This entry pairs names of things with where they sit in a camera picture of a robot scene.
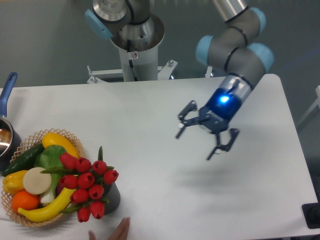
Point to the yellow banana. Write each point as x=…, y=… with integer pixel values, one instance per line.
x=51, y=210

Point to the orange fruit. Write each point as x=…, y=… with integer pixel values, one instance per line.
x=24, y=200

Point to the dark grey ribbed vase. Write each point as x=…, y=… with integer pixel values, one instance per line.
x=112, y=194

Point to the red tulip bouquet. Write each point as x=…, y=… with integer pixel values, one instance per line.
x=88, y=180

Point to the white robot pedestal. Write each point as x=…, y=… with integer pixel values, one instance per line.
x=137, y=36

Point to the black device at edge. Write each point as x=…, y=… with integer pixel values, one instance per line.
x=311, y=212

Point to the yellow squash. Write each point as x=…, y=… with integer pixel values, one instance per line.
x=56, y=139

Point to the beige round disc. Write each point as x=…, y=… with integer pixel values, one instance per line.
x=35, y=182

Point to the green cucumber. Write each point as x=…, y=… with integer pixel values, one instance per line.
x=25, y=161

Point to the yellow bell pepper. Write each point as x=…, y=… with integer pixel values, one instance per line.
x=13, y=183

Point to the woven wicker basket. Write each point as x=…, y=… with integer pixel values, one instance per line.
x=32, y=140

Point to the green bok choy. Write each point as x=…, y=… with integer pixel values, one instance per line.
x=50, y=158

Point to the white frame at right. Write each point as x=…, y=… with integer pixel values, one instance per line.
x=312, y=111

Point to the person's hand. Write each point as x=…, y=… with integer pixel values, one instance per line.
x=122, y=231

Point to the blue handled saucepan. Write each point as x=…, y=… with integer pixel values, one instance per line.
x=9, y=138

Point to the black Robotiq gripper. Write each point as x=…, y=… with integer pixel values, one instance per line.
x=215, y=115

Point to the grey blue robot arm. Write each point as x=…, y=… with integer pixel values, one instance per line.
x=234, y=52

